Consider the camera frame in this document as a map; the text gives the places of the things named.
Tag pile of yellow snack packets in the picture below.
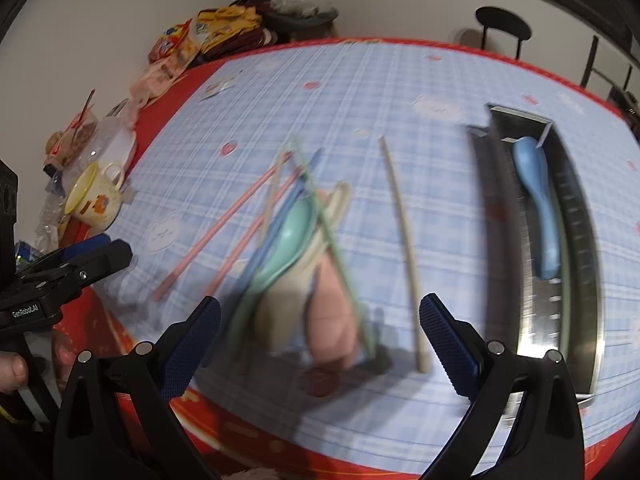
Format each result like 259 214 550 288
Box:
194 6 264 45

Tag stainless steel utensil tray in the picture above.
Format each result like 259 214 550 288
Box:
467 102 604 407

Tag pink plastic spoon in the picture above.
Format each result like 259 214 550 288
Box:
306 189 367 367

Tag blue plaid printed tablecloth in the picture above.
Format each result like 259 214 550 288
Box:
50 37 640 480

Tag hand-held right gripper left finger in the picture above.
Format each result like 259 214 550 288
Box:
52 296 223 480

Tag green plastic spoon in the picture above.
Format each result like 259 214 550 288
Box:
224 197 319 347

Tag person's left hand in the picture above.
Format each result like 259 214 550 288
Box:
0 337 76 395

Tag black metal chair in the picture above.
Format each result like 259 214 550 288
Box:
579 35 640 113

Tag beige chopstick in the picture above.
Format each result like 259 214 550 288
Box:
259 144 293 242
378 136 432 374

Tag black round stool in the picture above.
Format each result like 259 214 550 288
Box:
475 6 532 59

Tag yellow rimmed printed cup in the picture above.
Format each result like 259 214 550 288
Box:
64 161 127 229

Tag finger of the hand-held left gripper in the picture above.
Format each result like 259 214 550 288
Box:
15 239 134 302
20 233 112 273

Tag snack cup with stick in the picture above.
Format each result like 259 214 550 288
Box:
44 89 99 167

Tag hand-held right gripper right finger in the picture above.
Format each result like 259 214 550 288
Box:
419 294 586 480

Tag blue chopstick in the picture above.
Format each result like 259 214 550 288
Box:
247 147 326 288
239 180 307 303

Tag beige plastic spoon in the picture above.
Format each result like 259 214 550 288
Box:
260 181 352 357

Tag orange snack packet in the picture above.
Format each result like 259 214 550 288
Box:
149 19 194 64

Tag blue plastic spoon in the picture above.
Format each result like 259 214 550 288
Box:
511 136 564 282

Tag clear plastic container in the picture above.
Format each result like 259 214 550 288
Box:
75 116 139 173

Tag dark bowl with wrappers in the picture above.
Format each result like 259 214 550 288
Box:
259 0 340 38

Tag pink chopstick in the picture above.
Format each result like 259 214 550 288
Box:
152 152 294 302
204 170 304 302

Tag green chopstick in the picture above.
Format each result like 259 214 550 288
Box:
287 135 382 363

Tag small white card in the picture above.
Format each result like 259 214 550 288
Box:
201 76 237 102

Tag pale pink snack packet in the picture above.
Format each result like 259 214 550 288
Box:
130 54 189 102

